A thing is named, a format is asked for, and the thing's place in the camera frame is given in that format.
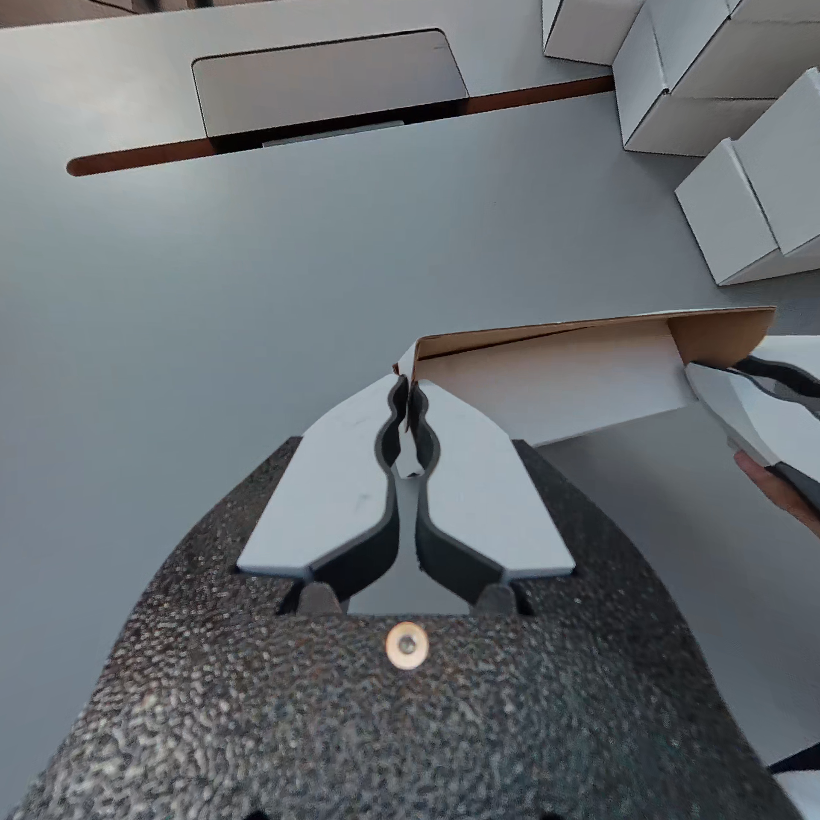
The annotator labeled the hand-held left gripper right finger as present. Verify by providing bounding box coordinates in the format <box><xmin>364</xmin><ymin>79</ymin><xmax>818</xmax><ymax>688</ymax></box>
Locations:
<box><xmin>409</xmin><ymin>381</ymin><xmax>576</xmax><ymax>606</ymax></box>

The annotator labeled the white cardboard box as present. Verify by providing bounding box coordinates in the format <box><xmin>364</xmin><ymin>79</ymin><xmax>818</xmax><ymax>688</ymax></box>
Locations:
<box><xmin>392</xmin><ymin>306</ymin><xmax>777</xmax><ymax>481</ymax></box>

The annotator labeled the grey table cable cover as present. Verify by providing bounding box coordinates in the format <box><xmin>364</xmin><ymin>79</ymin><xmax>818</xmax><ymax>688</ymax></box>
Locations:
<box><xmin>192</xmin><ymin>27</ymin><xmax>470</xmax><ymax>138</ymax></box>

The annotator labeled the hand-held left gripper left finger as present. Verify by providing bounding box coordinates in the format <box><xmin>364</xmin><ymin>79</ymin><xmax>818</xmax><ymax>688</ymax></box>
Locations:
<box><xmin>236</xmin><ymin>375</ymin><xmax>411</xmax><ymax>601</ymax></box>

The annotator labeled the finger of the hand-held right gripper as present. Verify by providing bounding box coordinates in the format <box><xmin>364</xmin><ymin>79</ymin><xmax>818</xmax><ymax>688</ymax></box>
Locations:
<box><xmin>685</xmin><ymin>364</ymin><xmax>820</xmax><ymax>511</ymax></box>
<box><xmin>733</xmin><ymin>334</ymin><xmax>820</xmax><ymax>393</ymax></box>

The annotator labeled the stack of white folded boxes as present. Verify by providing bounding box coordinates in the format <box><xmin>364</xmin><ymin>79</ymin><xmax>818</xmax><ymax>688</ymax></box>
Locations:
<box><xmin>541</xmin><ymin>0</ymin><xmax>820</xmax><ymax>287</ymax></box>

